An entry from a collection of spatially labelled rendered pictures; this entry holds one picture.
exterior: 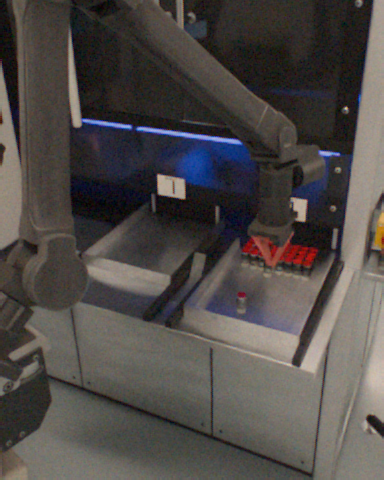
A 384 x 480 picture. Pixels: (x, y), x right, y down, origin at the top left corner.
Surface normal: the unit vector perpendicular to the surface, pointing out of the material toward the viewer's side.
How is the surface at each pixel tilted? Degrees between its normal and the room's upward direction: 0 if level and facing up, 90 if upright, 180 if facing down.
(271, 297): 0
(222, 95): 80
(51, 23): 86
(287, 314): 0
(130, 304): 0
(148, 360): 90
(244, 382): 90
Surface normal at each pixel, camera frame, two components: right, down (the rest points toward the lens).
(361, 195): -0.44, 0.44
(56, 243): 0.58, 0.17
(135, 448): -0.02, -0.88
